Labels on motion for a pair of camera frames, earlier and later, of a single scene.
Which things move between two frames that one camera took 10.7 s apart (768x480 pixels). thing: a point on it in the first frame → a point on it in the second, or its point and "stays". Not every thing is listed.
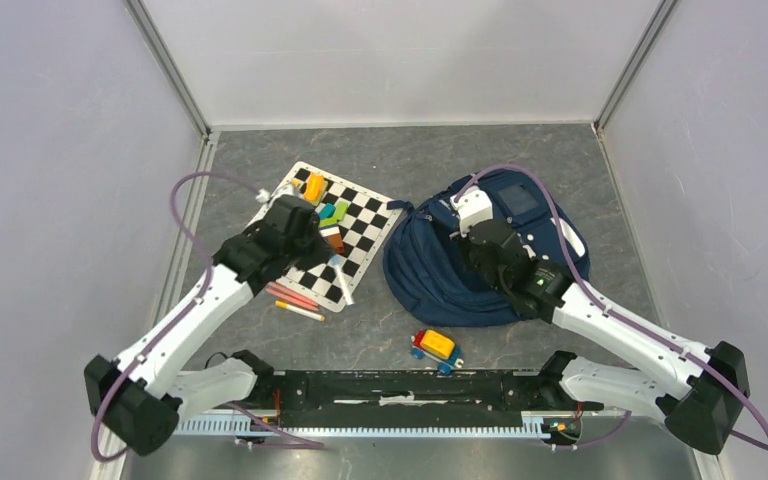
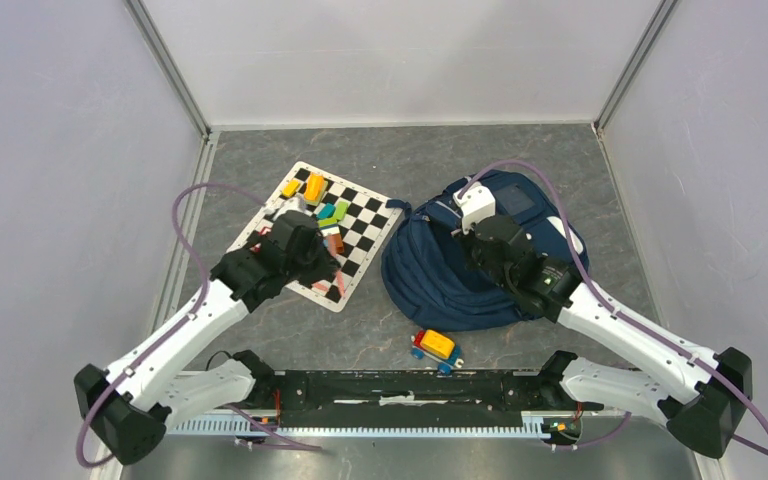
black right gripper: [462, 244] stays
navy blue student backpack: [427, 270] stays
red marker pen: [291, 297] → [340, 281]
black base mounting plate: [415, 398] stays
